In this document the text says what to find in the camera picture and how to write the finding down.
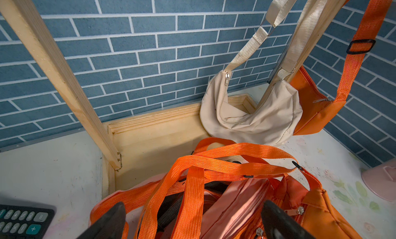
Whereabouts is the wooden hanging rack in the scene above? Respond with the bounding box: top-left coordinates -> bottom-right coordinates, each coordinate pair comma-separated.
0,0 -> 353,199

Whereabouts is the black desk calculator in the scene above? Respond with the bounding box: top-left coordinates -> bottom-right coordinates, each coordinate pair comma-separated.
1,205 -> 55,239

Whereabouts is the orange bag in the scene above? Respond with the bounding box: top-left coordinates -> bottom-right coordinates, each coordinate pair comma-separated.
291,0 -> 393,135
90,138 -> 359,239

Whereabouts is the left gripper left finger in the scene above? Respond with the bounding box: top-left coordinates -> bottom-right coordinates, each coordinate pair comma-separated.
77,202 -> 126,239

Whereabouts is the pink pen cup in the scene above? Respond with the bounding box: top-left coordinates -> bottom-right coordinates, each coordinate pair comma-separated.
361,159 -> 396,202

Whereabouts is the beige sling bag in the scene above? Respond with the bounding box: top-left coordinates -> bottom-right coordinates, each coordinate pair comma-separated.
200,0 -> 329,146

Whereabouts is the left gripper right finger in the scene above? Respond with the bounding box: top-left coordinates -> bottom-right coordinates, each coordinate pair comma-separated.
261,200 -> 315,239

